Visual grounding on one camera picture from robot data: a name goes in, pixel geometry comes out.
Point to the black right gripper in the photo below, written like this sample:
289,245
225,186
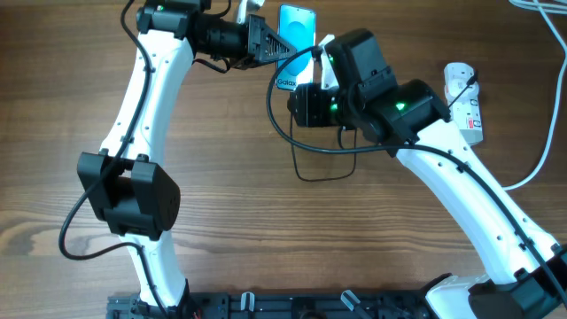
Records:
310,114

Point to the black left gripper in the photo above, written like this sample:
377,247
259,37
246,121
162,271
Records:
257,34

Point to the blue screen smartphone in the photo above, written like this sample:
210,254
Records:
296,25

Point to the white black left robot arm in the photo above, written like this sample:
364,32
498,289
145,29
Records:
125,182

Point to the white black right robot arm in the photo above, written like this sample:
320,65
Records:
525,267

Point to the white charger plug adapter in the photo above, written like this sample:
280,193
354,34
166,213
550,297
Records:
461,88

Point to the white power strip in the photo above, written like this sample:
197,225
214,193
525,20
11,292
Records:
465,111

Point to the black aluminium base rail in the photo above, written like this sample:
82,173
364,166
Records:
347,304

